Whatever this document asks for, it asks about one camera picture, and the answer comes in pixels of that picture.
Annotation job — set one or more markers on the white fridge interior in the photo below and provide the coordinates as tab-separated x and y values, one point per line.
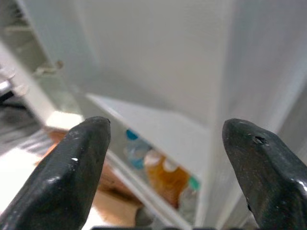
26	43

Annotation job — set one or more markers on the white fridge door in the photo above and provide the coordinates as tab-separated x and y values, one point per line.
156	48

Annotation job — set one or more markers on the green cap clear bottle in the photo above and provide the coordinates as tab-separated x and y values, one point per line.
189	198

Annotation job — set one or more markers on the blue cap water bottle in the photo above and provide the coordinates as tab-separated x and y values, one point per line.
135	151

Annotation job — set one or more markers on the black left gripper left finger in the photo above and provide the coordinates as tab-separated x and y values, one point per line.
60	177

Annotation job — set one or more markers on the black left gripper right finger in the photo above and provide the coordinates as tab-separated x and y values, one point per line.
271	179

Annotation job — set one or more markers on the orange juice bottle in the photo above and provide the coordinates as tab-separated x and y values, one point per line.
153	170
175	184

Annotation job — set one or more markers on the white fridge door shelf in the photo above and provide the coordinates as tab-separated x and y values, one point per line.
158	122

